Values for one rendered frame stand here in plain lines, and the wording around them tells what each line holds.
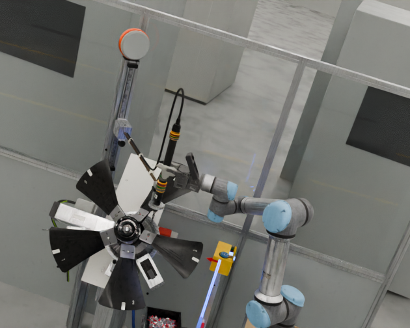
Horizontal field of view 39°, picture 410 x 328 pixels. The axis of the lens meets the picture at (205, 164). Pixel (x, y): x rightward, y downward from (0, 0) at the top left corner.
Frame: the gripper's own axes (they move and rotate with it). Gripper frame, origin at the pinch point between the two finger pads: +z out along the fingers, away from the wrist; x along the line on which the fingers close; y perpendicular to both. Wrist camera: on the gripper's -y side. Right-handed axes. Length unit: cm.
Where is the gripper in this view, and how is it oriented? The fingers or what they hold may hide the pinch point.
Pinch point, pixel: (160, 163)
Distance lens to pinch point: 253.2
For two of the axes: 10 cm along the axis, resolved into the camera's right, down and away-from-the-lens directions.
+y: -2.6, 8.8, 4.0
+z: -9.5, -3.2, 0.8
